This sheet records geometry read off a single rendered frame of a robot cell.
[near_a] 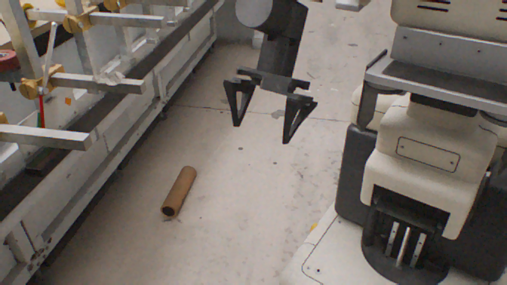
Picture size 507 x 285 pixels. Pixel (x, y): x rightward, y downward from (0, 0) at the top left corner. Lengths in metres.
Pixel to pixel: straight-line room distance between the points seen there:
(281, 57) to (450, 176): 0.49
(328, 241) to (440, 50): 0.84
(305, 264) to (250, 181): 0.82
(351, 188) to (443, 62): 0.69
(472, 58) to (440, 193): 0.28
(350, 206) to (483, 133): 0.63
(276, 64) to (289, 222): 1.33
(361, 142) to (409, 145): 0.37
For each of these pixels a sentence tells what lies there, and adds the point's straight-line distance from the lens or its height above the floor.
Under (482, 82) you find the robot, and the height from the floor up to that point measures 1.04.
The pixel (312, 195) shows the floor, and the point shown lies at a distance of 1.99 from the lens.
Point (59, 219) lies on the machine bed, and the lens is 1.80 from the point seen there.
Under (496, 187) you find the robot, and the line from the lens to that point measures 1.03.
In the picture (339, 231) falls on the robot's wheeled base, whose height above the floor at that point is 0.28.
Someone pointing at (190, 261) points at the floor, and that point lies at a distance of 1.71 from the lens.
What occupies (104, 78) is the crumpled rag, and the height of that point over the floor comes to 0.87.
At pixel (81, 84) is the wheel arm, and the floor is 0.84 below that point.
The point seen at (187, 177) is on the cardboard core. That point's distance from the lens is 1.98.
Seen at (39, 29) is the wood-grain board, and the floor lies 0.89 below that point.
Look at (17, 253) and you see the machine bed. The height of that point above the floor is 0.22.
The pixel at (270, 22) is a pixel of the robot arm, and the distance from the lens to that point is 0.53.
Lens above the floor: 1.33
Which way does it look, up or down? 35 degrees down
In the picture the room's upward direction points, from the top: straight up
